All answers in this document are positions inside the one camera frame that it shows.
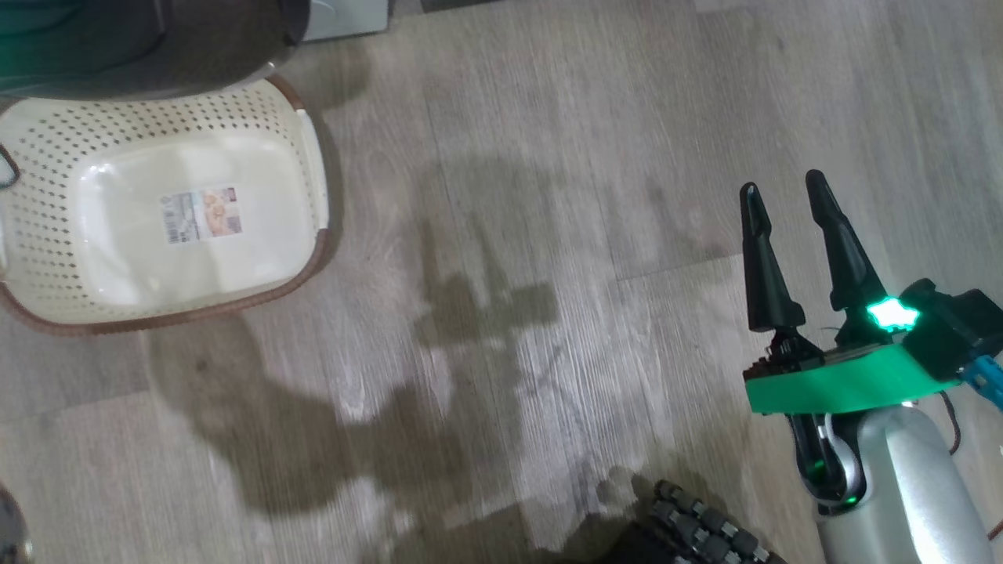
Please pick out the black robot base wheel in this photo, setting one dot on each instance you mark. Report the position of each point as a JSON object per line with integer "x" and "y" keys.
{"x": 697, "y": 533}

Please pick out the printed basket sticker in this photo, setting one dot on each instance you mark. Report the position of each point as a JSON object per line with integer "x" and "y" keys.
{"x": 200, "y": 215}

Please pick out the cream perforated laundry basket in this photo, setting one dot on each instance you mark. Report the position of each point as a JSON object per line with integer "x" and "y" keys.
{"x": 141, "y": 258}

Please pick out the dark round washing machine door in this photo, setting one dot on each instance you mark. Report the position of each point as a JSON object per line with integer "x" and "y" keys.
{"x": 157, "y": 47}

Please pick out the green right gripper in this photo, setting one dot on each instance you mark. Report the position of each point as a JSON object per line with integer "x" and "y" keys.
{"x": 846, "y": 384}

